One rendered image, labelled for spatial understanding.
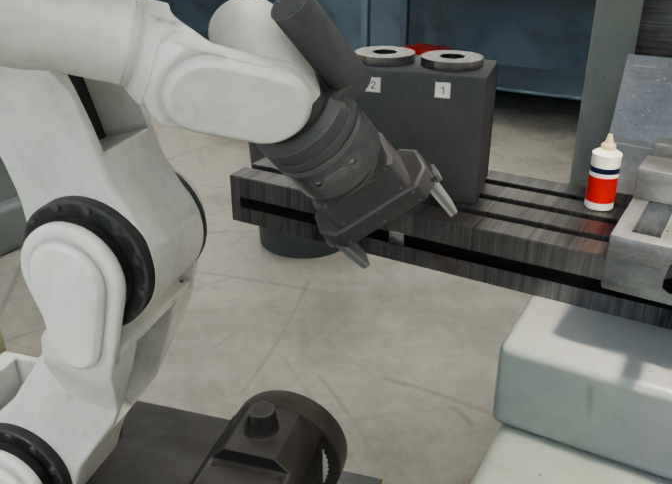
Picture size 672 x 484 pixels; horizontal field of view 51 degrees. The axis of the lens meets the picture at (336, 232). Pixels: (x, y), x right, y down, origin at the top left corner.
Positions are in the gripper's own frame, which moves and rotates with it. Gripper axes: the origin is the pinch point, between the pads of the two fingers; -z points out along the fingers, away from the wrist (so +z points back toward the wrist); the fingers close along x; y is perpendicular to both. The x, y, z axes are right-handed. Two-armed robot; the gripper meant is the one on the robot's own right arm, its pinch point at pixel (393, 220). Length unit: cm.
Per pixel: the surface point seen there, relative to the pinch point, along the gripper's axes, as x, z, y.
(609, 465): 4.0, -36.4, -18.1
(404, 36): -1, -272, 405
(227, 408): -89, -98, 62
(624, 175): 28, -51, 28
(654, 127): 36, -51, 33
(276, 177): -19.1, -17.3, 37.3
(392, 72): 5.8, -9.7, 33.1
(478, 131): 11.4, -19.7, 24.1
